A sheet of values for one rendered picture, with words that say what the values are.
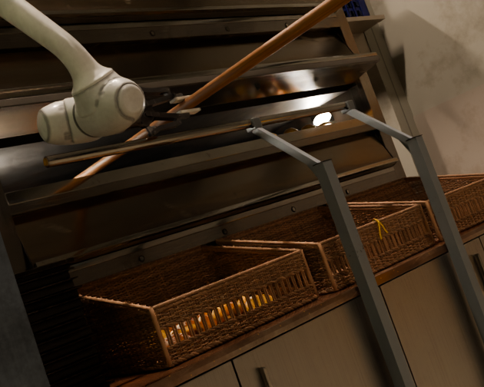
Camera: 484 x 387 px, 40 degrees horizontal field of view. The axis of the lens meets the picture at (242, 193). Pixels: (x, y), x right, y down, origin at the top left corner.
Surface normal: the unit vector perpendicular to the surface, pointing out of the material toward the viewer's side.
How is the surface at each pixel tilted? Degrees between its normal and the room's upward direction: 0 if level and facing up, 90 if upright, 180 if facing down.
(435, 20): 90
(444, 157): 90
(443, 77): 90
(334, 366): 90
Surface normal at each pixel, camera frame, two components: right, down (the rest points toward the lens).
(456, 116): -0.75, 0.22
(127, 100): 0.73, 0.02
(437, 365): 0.59, -0.28
